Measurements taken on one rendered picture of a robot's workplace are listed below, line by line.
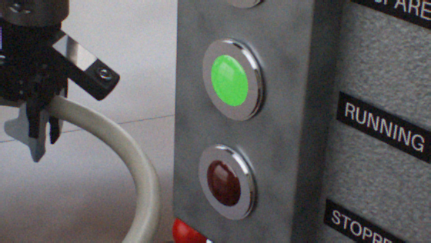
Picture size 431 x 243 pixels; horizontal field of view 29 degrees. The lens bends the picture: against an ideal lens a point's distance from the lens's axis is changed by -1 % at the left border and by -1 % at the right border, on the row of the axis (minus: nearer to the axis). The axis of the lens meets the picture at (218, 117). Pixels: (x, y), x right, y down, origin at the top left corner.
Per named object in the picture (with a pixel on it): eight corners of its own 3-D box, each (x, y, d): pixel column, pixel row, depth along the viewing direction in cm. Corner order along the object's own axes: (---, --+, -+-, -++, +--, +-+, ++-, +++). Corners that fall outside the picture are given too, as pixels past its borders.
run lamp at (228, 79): (263, 109, 36) (267, 58, 35) (239, 119, 36) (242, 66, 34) (225, 90, 38) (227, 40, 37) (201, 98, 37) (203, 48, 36)
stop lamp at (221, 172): (255, 209, 39) (258, 164, 38) (233, 221, 38) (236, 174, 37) (219, 188, 40) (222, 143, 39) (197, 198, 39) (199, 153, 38)
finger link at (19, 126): (8, 153, 122) (11, 93, 118) (45, 163, 120) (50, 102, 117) (-3, 161, 119) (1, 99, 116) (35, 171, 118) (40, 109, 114)
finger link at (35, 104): (37, 128, 119) (41, 70, 116) (48, 131, 119) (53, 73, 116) (21, 139, 115) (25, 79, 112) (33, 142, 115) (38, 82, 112)
